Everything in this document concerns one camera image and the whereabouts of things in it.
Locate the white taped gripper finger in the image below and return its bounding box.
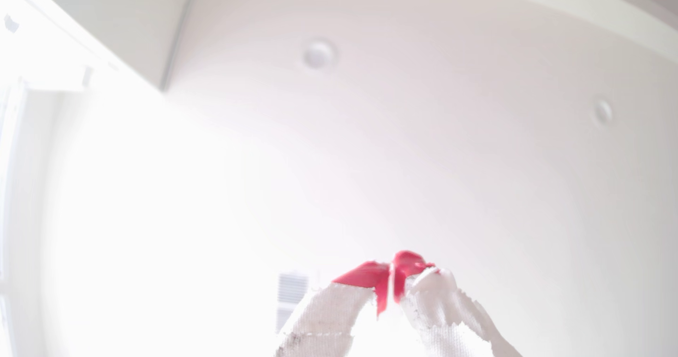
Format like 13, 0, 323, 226
392, 250, 523, 357
274, 261, 391, 357

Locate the white slatted air vent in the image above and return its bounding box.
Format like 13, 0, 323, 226
275, 271, 310, 334

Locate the white window frame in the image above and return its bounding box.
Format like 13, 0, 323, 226
0, 66, 93, 357

